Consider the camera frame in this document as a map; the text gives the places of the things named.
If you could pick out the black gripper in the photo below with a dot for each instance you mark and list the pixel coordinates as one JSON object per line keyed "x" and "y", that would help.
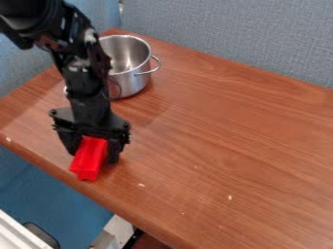
{"x": 91, "y": 118}

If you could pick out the red plastic block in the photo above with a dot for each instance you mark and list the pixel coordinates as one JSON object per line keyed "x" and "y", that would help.
{"x": 88, "y": 158}

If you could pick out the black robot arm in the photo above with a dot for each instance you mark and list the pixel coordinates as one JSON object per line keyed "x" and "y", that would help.
{"x": 55, "y": 26}

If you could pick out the metal pot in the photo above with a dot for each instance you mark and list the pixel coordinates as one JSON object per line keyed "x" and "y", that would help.
{"x": 133, "y": 63}

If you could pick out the white radiator panel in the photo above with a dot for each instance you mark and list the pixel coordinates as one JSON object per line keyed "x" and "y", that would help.
{"x": 15, "y": 236}

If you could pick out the white table leg bracket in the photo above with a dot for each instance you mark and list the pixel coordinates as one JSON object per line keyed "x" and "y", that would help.
{"x": 114, "y": 235}

